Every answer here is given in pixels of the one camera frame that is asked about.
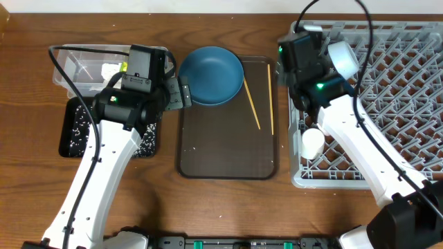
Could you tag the grey dishwasher rack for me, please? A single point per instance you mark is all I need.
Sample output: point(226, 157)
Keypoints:
point(401, 92)

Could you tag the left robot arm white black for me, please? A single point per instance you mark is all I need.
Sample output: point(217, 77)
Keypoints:
point(119, 115)

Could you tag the light blue bowl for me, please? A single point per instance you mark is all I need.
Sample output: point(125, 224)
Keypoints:
point(343, 59)

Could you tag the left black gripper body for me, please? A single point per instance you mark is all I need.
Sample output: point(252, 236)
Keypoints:
point(180, 94)

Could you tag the brown serving tray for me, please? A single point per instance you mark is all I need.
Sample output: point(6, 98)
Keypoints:
point(223, 142)

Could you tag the black rail at table edge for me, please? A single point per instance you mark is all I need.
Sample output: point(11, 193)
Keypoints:
point(220, 243)

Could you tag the dark blue plate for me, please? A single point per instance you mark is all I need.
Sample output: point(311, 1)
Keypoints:
point(214, 74)

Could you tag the white cup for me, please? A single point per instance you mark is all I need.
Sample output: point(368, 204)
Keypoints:
point(313, 141)

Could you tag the black bin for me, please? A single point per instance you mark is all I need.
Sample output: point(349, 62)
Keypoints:
point(69, 138)

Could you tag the waste paper wrapper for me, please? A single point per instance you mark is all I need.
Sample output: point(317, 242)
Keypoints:
point(108, 70)

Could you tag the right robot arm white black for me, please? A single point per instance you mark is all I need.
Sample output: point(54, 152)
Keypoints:
point(410, 206)

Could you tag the clear plastic bin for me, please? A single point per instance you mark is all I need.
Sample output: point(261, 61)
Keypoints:
point(78, 67)

